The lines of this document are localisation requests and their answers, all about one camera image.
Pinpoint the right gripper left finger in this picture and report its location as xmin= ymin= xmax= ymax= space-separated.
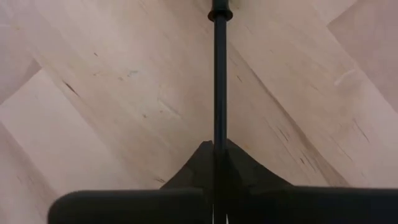
xmin=48 ymin=140 xmax=215 ymax=224

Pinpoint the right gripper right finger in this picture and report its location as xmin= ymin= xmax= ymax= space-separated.
xmin=226 ymin=139 xmax=398 ymax=224

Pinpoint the tall black candlestick holder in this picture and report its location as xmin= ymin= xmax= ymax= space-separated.
xmin=207 ymin=0 xmax=234 ymax=224

